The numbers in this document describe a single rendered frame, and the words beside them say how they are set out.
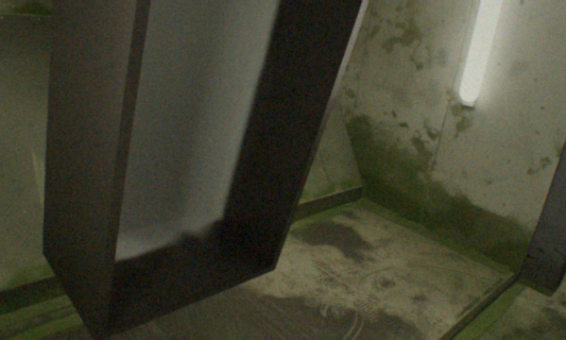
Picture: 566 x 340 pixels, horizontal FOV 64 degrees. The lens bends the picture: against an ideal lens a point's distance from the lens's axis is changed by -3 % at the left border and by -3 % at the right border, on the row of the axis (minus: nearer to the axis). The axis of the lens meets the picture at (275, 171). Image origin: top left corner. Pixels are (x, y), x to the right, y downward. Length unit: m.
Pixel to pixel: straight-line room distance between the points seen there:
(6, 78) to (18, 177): 0.41
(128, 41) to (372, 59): 2.43
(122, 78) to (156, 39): 0.43
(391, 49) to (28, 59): 2.02
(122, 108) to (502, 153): 2.23
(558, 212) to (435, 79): 0.98
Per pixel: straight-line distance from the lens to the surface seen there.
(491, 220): 2.84
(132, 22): 0.80
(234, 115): 1.52
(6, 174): 2.05
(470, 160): 2.82
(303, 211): 2.79
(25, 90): 2.17
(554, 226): 2.74
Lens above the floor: 1.26
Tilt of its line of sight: 20 degrees down
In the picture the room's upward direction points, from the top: 7 degrees clockwise
